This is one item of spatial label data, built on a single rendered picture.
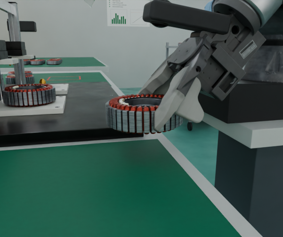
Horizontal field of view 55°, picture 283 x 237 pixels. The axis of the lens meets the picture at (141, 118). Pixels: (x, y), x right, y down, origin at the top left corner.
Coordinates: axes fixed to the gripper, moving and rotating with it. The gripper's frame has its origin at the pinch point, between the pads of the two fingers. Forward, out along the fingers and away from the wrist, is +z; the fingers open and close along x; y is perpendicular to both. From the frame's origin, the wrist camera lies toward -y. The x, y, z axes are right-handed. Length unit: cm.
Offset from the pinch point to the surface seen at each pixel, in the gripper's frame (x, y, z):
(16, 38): 69, -30, 10
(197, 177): -8.9, 8.3, 1.5
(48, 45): 560, -56, 38
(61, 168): -2.8, -4.6, 12.2
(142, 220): -16.3, 1.5, 7.0
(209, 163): 146, 120, 5
